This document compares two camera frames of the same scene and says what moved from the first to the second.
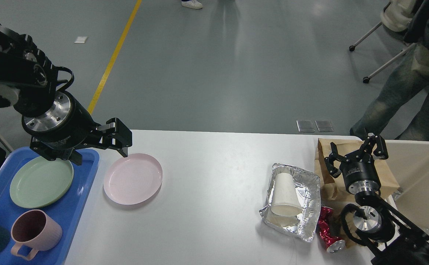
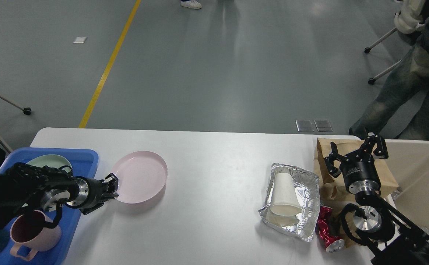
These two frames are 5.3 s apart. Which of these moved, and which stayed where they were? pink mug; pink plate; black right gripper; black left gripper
Moved: black left gripper
Stayed: black right gripper; pink mug; pink plate
